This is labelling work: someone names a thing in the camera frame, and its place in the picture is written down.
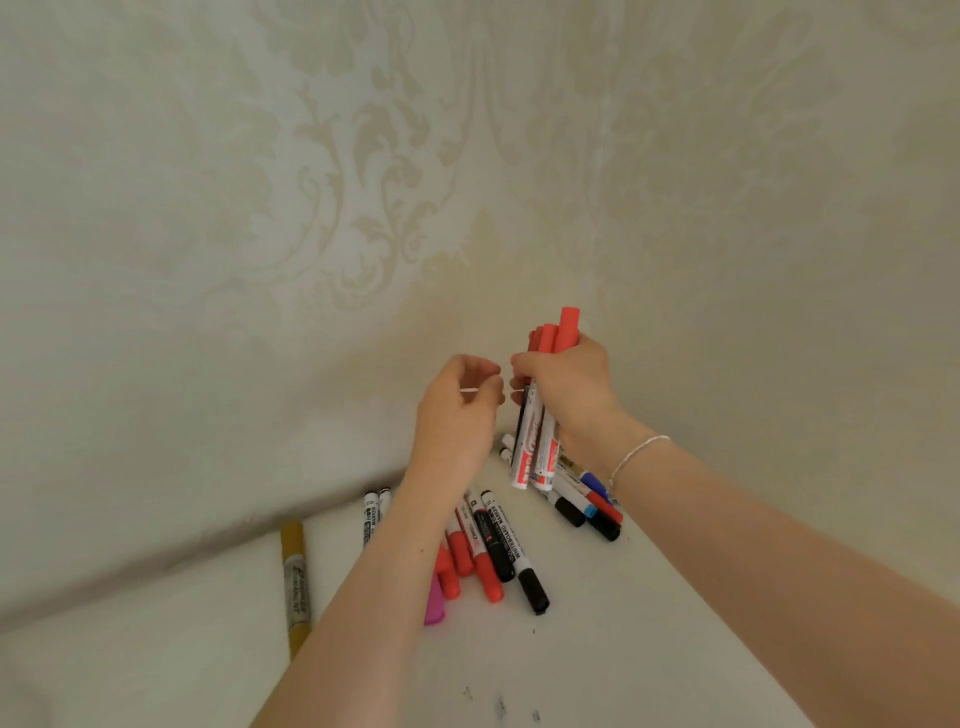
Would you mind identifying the person's left hand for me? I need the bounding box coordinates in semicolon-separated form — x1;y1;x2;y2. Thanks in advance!
410;354;507;490

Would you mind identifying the person's right hand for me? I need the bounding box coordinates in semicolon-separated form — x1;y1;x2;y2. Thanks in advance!
508;332;624;453

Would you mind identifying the red cap white marker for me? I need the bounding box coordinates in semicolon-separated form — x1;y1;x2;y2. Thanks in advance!
454;501;506;606
511;323;560;492
555;466;624;527
531;306;583;494

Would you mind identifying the person's left forearm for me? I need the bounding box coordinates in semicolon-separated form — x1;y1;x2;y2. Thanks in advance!
251;472;470;728

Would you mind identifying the person's right forearm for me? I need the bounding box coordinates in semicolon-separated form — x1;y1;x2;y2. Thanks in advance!
562;408;960;728

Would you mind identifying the black cap white marker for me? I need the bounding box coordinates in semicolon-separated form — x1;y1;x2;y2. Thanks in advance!
480;489;552;617
543;485;587;529
571;495;623;543

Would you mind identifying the pink marker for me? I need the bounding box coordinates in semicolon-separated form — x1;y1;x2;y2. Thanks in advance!
423;573;449;628

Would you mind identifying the gold marker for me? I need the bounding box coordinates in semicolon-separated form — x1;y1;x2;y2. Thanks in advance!
279;520;313;662

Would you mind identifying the silver bead bracelet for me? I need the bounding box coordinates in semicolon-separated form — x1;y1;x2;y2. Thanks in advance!
606;434;673;496

